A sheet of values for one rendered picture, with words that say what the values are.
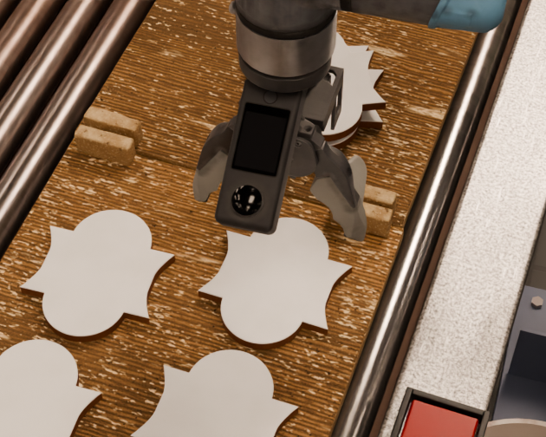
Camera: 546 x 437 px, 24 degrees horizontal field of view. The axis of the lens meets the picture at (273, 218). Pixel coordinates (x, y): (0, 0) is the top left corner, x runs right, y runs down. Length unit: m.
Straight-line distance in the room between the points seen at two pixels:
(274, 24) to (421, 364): 0.40
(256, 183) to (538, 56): 0.55
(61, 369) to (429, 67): 0.52
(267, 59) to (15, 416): 0.39
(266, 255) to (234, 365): 0.12
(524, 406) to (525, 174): 0.95
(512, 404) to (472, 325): 1.02
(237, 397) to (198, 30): 0.46
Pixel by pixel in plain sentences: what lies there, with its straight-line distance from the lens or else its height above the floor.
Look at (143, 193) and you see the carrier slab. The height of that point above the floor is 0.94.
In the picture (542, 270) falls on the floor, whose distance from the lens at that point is 2.38.
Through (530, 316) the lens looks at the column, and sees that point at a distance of 2.30.
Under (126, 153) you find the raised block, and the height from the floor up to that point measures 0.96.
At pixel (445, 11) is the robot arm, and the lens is 0.86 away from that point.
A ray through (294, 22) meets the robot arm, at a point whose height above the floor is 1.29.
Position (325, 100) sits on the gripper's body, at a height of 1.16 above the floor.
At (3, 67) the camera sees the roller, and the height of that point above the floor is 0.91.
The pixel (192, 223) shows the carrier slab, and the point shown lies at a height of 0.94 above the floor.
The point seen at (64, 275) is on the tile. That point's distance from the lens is 1.18.
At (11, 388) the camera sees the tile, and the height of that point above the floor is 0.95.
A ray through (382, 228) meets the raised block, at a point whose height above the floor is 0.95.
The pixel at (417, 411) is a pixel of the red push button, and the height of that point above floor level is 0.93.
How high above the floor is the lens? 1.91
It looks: 53 degrees down
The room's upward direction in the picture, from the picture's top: straight up
